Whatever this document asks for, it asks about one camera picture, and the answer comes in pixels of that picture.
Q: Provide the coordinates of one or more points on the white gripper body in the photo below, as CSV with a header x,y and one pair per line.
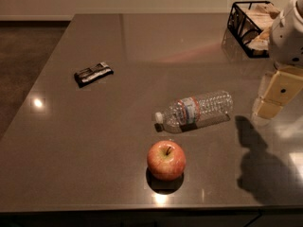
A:
x,y
286,40

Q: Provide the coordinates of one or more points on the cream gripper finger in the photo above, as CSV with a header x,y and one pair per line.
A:
x,y
264,109
284,85

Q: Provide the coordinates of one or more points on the clear plastic water bottle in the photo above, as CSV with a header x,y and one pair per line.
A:
x,y
196,112

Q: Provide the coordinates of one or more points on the black rxbar chocolate bar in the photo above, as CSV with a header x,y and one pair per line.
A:
x,y
93,73

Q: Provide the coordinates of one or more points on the snack packets in basket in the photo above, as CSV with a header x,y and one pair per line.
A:
x,y
257,27

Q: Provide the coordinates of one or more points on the red apple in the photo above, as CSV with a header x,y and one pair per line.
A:
x,y
166,160

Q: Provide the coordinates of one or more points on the black wire basket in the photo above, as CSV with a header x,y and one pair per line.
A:
x,y
236,23

